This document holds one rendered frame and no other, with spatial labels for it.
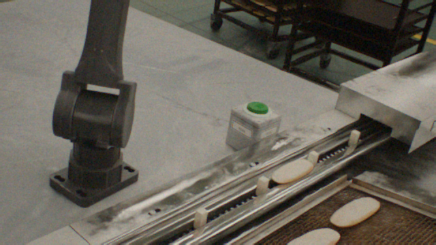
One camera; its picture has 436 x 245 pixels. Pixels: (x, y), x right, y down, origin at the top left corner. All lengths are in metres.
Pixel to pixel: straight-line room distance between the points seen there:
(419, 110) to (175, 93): 0.50
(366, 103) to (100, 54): 0.57
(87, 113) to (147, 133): 0.28
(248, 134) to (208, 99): 0.23
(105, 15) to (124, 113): 0.14
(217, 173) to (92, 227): 0.24
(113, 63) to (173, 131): 0.32
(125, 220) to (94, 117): 0.15
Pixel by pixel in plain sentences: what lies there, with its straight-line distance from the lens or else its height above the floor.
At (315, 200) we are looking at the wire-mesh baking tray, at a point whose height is 0.89.
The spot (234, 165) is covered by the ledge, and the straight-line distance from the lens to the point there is 0.96.
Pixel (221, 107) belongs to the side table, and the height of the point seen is 0.82.
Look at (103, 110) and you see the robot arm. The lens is 0.82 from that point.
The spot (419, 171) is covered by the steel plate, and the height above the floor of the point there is 0.82.
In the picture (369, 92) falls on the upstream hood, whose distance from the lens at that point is 1.20.
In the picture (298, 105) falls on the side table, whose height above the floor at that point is 0.82.
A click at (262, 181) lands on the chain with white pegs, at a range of 0.92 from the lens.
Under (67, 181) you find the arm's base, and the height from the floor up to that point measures 0.84.
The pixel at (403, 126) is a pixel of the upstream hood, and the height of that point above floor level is 0.89.
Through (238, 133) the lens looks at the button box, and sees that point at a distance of 1.06.
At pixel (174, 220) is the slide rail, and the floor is 0.85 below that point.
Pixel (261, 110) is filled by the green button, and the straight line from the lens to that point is 1.05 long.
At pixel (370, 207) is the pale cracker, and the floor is 0.91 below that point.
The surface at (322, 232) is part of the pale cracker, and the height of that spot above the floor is 0.91.
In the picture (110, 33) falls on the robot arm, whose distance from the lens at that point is 0.83.
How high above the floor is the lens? 1.37
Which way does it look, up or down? 28 degrees down
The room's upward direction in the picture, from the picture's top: 10 degrees clockwise
